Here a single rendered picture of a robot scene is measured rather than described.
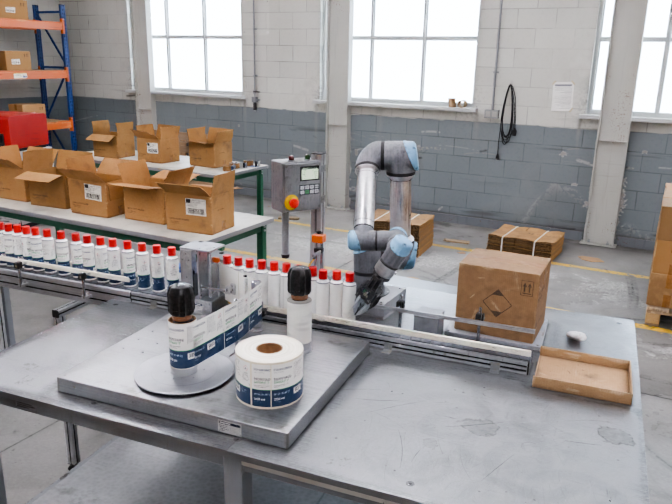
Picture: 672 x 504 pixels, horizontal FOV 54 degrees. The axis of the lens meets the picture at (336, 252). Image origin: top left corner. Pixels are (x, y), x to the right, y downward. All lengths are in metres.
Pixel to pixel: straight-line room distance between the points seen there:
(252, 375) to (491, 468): 0.69
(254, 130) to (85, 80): 3.21
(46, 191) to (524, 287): 3.65
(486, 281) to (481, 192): 5.34
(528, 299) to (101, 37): 9.16
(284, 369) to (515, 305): 0.99
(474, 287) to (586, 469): 0.89
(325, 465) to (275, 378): 0.29
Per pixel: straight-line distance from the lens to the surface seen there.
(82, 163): 5.01
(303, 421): 1.93
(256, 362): 1.89
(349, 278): 2.45
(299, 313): 2.22
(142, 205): 4.56
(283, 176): 2.47
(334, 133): 8.43
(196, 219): 4.21
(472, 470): 1.84
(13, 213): 5.30
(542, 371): 2.40
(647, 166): 7.49
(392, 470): 1.80
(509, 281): 2.50
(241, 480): 1.94
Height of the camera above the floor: 1.85
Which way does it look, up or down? 16 degrees down
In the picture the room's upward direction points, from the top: 1 degrees clockwise
